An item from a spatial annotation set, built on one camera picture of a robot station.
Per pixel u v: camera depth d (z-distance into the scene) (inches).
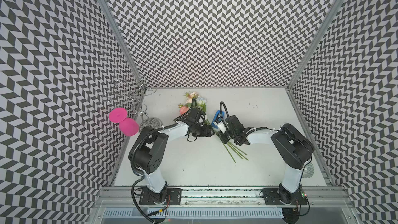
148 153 18.4
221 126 33.8
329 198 29.8
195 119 29.5
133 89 43.7
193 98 42.6
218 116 38.0
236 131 29.5
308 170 31.0
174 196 28.5
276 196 28.4
